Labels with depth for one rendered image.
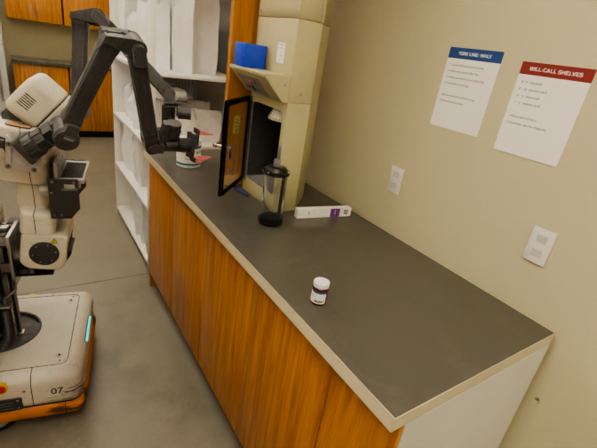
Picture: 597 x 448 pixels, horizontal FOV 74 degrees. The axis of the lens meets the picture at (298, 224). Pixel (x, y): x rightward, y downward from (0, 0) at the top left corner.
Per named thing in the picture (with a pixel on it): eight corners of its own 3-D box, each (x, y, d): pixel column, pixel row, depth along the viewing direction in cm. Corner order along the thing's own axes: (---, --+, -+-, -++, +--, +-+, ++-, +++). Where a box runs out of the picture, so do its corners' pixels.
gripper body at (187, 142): (197, 134, 161) (179, 133, 157) (195, 159, 165) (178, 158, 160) (191, 131, 166) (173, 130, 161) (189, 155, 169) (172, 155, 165)
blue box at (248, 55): (254, 67, 175) (256, 44, 171) (265, 69, 168) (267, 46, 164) (233, 64, 170) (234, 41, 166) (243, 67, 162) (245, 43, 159)
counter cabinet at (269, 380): (238, 268, 310) (250, 155, 274) (460, 522, 159) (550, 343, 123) (149, 284, 273) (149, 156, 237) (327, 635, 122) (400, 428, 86)
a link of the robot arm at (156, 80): (93, 20, 167) (87, 15, 157) (103, 12, 167) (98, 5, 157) (169, 103, 183) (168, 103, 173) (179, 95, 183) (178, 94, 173)
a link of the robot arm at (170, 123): (142, 140, 157) (148, 153, 153) (146, 114, 151) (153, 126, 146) (171, 141, 164) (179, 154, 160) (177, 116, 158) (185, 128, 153)
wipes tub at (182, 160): (195, 161, 229) (196, 135, 223) (203, 168, 219) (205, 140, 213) (172, 161, 222) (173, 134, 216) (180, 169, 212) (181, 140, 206)
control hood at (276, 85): (250, 90, 181) (253, 66, 177) (288, 103, 157) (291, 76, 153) (227, 87, 175) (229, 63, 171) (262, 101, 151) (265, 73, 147)
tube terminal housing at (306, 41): (283, 185, 214) (306, 26, 183) (319, 207, 190) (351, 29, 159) (241, 187, 200) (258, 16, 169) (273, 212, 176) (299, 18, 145)
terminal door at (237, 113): (242, 179, 196) (250, 94, 180) (218, 198, 169) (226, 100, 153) (241, 179, 196) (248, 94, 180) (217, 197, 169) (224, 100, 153)
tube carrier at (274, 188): (279, 214, 172) (286, 166, 163) (285, 225, 162) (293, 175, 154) (254, 213, 168) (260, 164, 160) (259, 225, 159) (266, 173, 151)
